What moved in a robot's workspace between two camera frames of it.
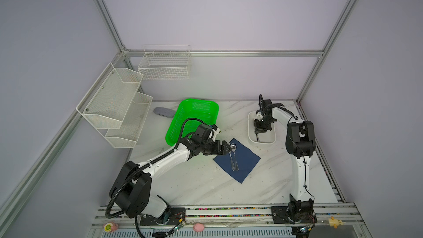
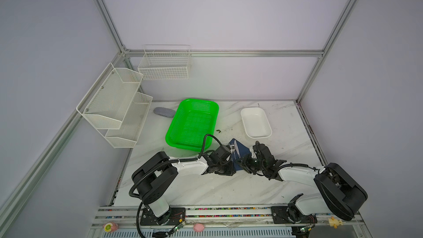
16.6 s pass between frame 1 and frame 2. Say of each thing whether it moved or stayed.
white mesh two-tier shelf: stayed
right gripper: moved
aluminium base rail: stayed
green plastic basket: stayed
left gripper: moved
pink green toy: stayed
